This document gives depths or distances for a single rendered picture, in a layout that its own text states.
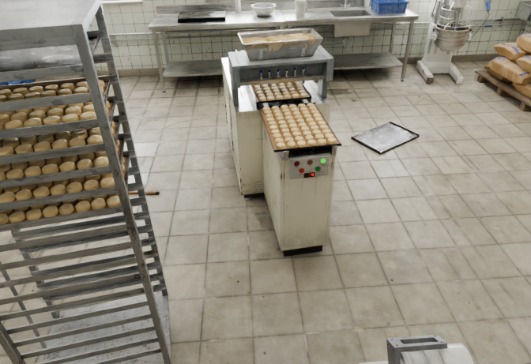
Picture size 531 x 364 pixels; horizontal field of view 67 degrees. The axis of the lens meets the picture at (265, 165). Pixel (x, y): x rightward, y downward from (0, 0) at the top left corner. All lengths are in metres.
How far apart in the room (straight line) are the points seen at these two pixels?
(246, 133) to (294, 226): 0.80
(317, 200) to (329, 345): 0.85
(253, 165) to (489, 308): 1.85
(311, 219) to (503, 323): 1.27
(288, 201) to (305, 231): 0.30
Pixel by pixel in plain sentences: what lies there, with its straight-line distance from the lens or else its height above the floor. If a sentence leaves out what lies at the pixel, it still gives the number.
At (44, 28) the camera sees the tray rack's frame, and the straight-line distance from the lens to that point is 1.31.
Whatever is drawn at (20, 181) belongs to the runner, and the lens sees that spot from 1.58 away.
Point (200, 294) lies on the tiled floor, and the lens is 2.73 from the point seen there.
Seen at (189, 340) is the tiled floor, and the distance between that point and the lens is 2.55.
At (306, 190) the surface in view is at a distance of 2.53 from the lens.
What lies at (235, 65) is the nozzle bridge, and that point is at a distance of 2.81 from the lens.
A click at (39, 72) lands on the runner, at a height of 1.69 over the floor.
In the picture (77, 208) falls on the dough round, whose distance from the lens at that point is 1.66.
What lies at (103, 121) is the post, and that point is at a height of 1.52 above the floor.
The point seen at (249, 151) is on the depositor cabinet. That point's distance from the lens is 3.10.
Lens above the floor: 2.08
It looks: 33 degrees down
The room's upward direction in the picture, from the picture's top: 1 degrees counter-clockwise
